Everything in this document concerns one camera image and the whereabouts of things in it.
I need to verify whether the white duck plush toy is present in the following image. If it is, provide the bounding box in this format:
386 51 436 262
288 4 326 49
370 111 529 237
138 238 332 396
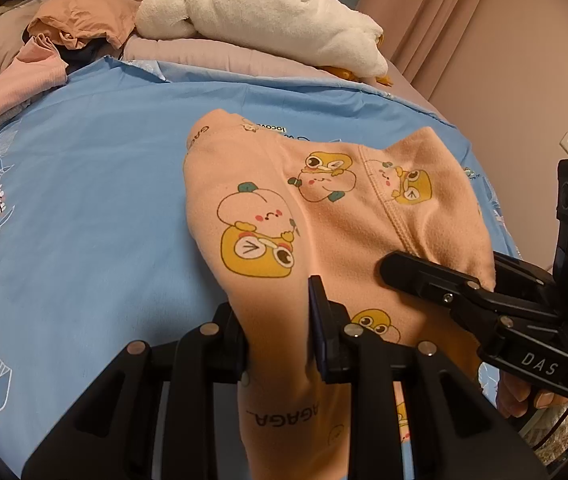
135 0 395 88

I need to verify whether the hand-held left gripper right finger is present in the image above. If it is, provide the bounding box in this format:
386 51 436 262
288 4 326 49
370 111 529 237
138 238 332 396
308 275 549 480

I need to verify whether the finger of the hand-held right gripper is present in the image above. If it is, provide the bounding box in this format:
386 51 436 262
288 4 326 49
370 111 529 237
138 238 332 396
379 251 562 343
492 252 557 311

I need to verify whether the blue printed bedsheet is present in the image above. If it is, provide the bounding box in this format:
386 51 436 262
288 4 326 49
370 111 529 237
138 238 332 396
0 55 523 480

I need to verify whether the grey knitted cloth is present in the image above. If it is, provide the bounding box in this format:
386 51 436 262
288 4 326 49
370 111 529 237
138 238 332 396
520 399 568 457

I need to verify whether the person's right hand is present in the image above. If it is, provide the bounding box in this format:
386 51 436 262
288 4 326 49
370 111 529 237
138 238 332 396
495 375 568 419

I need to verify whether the dark cloth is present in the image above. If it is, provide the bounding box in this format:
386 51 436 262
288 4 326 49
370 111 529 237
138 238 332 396
21 30 111 69

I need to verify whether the pale pink pillow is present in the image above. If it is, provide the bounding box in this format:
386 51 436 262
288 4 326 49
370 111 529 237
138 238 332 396
0 9 40 74

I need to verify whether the pink garment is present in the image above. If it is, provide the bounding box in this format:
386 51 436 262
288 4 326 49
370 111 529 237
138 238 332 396
0 35 70 142

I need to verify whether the peach cartoon print pajama top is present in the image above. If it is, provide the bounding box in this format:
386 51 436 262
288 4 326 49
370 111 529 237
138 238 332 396
183 108 497 480

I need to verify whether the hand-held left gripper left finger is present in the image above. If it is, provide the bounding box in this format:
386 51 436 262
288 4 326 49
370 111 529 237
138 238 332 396
21 302 251 480

